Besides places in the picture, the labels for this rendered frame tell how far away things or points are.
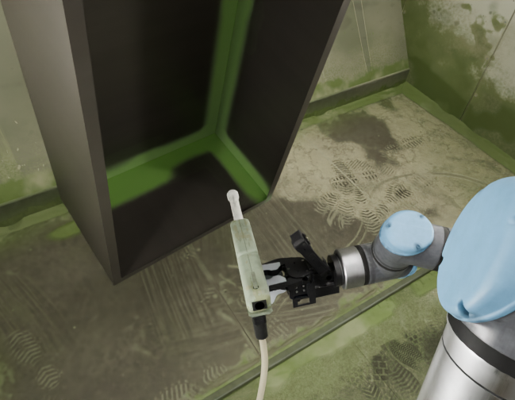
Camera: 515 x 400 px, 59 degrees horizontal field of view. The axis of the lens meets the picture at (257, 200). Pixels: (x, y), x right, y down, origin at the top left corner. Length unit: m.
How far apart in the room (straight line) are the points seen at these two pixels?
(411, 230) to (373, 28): 2.15
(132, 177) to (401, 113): 1.82
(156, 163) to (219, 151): 0.24
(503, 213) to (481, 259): 0.04
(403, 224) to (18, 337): 1.44
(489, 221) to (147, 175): 1.35
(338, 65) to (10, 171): 1.78
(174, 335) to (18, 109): 1.11
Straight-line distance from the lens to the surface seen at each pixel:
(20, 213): 2.20
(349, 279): 1.00
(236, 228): 1.08
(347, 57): 2.79
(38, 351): 1.86
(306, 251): 0.95
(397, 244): 0.89
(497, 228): 0.35
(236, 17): 1.40
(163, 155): 1.66
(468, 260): 0.38
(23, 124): 2.13
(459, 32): 2.88
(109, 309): 1.87
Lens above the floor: 1.64
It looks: 47 degrees down
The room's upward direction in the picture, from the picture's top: 6 degrees clockwise
